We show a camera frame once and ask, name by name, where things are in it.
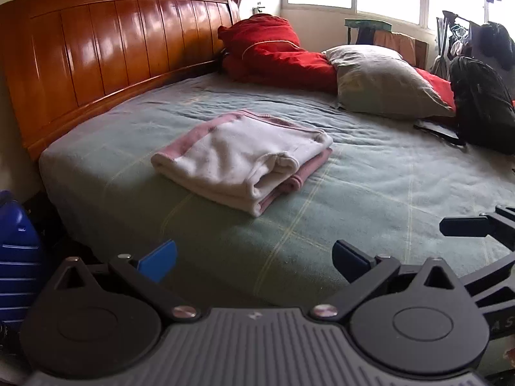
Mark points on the black backpack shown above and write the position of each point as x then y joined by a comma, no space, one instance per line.
483,104

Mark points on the cardboard box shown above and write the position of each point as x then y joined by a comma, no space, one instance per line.
402,46

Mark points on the pink and white sweater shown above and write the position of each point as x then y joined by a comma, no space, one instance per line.
241,157

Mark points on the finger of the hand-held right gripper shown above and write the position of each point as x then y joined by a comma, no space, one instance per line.
489,279
462,227

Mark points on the blue ribbed suitcase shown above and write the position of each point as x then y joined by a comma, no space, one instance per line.
18,257

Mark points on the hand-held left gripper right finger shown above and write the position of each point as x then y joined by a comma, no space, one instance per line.
348,261

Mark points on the red folded quilt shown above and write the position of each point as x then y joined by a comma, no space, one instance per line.
273,52

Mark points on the black jacket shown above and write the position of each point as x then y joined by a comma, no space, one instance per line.
499,42

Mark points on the grey pillow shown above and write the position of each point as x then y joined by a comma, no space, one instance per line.
382,80

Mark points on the wooden headboard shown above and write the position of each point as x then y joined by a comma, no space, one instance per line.
100,52

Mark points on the green box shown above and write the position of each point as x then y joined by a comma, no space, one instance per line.
368,24

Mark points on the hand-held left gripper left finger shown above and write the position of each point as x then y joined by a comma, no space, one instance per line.
159,259

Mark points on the metal clothes rack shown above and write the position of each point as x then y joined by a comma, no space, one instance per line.
446,28

